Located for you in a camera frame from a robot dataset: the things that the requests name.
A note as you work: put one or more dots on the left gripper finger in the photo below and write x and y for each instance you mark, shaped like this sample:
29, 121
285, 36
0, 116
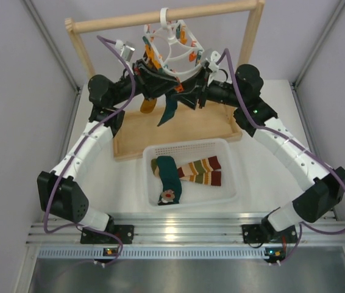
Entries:
161, 79
161, 89

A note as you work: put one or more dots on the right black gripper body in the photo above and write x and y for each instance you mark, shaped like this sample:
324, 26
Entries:
214, 90

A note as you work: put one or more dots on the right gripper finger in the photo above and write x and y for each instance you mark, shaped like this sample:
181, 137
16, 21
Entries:
187, 98
192, 83

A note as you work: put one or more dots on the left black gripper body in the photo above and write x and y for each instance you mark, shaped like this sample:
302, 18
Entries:
142, 84

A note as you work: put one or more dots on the white plastic clip hanger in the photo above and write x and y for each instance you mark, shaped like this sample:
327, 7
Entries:
172, 48

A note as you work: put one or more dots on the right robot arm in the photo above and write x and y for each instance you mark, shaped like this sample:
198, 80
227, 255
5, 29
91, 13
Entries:
323, 186

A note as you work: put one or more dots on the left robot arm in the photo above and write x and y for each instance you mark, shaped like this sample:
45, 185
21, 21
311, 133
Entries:
59, 191

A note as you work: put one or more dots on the orange clothes peg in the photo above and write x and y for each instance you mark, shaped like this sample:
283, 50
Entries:
179, 88

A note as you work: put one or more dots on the mustard sock left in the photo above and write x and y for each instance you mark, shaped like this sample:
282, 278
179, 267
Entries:
148, 105

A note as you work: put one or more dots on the striped sock upper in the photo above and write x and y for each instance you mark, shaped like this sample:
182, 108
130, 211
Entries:
199, 167

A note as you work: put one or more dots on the striped sock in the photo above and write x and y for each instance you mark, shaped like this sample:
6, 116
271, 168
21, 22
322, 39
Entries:
209, 178
199, 167

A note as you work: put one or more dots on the striped sock lower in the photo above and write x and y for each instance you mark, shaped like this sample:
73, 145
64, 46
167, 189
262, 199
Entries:
209, 178

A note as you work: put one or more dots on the teal sock with reindeer patch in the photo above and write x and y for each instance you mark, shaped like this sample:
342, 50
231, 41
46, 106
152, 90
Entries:
165, 168

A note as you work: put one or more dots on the white plastic basket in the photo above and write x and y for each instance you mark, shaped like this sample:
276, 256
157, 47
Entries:
193, 194

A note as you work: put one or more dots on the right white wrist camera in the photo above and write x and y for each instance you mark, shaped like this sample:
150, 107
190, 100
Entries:
209, 60

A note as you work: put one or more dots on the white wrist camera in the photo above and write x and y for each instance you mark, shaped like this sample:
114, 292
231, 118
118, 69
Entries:
209, 60
125, 49

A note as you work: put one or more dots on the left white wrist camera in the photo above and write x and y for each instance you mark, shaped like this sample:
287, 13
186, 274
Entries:
125, 49

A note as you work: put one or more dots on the wooden hanger rack frame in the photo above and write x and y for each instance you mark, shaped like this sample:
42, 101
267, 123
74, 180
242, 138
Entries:
140, 130

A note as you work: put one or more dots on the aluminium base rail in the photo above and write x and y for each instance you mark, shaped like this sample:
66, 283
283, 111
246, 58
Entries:
180, 236

